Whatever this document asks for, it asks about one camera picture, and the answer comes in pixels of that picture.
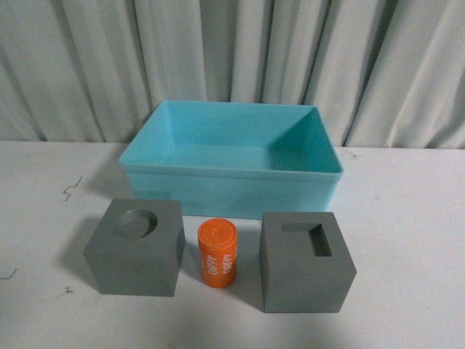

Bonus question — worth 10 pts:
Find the gray cube with rectangular slot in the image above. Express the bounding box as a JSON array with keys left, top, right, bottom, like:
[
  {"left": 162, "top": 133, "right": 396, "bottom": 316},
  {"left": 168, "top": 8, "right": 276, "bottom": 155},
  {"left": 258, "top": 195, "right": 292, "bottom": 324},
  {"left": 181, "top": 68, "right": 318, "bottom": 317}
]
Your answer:
[{"left": 259, "top": 212, "right": 357, "bottom": 313}]

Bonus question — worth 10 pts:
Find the orange cylinder with white numbers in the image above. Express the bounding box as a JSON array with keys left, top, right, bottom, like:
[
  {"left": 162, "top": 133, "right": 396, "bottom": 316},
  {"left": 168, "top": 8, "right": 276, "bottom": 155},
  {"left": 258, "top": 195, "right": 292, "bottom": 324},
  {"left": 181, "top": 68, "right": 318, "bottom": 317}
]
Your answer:
[{"left": 198, "top": 218, "right": 238, "bottom": 289}]

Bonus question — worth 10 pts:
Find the gray cube with round hole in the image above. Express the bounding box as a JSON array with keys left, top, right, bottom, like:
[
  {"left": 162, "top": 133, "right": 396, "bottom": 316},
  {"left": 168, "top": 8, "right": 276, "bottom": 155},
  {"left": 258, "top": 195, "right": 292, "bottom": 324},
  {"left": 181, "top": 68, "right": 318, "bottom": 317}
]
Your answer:
[{"left": 83, "top": 198, "right": 185, "bottom": 297}]

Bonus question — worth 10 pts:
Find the white pleated curtain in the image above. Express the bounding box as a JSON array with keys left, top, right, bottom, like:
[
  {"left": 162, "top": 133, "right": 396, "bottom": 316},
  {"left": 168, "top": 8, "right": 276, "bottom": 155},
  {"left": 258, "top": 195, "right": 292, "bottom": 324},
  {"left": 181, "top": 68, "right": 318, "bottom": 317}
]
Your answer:
[{"left": 1, "top": 1, "right": 464, "bottom": 149}]

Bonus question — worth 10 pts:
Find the light blue plastic box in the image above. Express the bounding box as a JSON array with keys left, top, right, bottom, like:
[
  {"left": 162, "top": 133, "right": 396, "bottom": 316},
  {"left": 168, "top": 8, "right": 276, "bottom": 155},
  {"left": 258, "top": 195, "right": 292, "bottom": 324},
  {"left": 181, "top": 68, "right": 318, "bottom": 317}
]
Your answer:
[{"left": 119, "top": 100, "right": 343, "bottom": 219}]

